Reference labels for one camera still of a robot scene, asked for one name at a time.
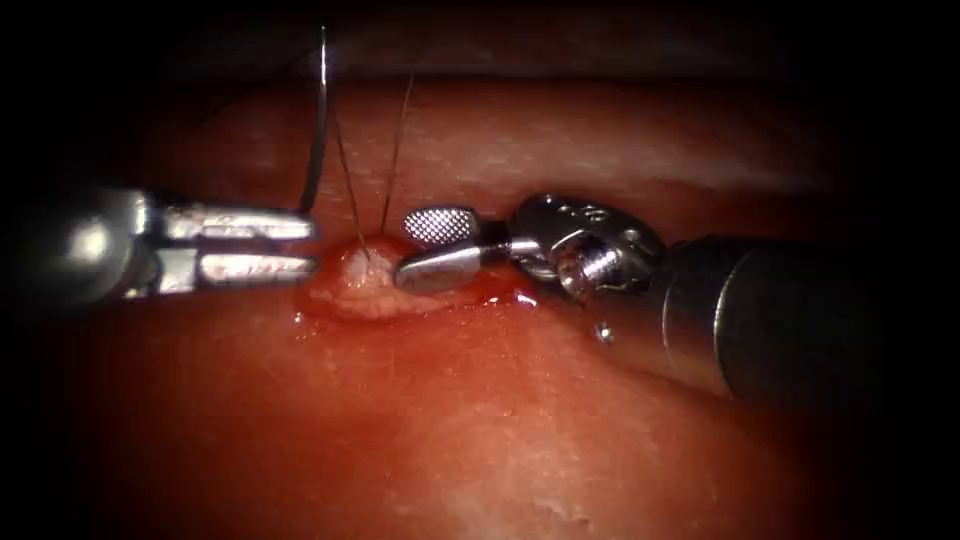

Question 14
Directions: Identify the right arm needle driver jaw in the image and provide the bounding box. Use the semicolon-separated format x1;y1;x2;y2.
395;239;541;295
402;207;511;249

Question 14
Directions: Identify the left arm needle driver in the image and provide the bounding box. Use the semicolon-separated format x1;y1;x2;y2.
22;187;165;305

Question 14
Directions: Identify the left arm needle driver jaw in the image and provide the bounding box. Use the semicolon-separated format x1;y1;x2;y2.
161;251;318;294
161;203;316;241

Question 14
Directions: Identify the right arm needle driver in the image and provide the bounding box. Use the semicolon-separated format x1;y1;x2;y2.
509;193;665;301

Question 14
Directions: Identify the blue thread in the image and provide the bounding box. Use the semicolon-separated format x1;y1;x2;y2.
332;69;418;262

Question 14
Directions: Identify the curved steel needle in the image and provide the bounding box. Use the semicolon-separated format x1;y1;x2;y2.
298;26;330;216

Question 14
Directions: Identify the tissue pad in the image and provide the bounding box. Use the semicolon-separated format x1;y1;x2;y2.
44;29;901;540

